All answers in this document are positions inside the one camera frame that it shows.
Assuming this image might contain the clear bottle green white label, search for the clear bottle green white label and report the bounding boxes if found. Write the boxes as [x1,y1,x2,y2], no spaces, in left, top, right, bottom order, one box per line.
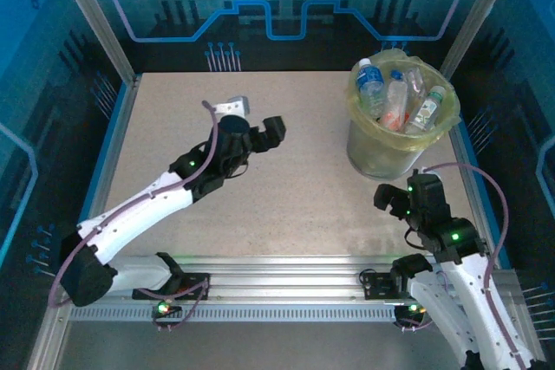
[404,85,447,134]

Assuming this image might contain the Pepsi bottle with blue cap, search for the Pepsi bottle with blue cap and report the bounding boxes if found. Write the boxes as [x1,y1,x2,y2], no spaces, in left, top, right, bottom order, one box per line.
[380,68,411,128]

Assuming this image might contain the small blue label water bottle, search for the small blue label water bottle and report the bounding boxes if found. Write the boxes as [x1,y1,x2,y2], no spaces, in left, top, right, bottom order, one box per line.
[355,57,388,119]

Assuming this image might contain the clear ribbed unlabelled bottle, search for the clear ribbed unlabelled bottle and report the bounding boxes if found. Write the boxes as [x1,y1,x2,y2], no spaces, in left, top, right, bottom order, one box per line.
[405,67,430,105]

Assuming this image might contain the translucent grey mesh bin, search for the translucent grey mesh bin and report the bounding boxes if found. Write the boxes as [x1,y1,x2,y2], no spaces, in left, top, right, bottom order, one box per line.
[345,49,461,180]

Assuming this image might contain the yellow-lined trash bin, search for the yellow-lined trash bin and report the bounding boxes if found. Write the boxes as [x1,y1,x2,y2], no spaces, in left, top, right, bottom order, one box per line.
[345,49,461,153]

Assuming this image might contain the small board with green light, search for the small board with green light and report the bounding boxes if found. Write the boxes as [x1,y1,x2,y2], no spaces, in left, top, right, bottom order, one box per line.
[151,298,183,319]
[394,302,430,323]

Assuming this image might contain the aluminium side rail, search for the aluminium side rail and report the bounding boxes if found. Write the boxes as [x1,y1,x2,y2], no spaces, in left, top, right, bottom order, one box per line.
[432,73,515,270]
[64,74,143,269]

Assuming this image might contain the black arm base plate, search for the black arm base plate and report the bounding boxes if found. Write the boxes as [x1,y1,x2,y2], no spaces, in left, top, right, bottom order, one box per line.
[132,272,212,302]
[360,272,408,302]

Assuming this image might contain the aluminium mounting rail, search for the aluminium mounting rail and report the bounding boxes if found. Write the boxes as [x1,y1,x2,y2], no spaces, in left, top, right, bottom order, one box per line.
[55,255,519,304]

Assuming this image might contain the slotted grey cable duct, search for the slotted grey cable duct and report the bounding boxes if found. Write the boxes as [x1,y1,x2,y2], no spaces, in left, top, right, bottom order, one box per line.
[69,303,434,324]

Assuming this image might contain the aluminium frame post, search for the aluminium frame post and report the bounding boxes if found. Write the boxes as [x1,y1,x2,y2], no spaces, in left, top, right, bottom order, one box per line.
[435,0,524,88]
[48,0,142,85]

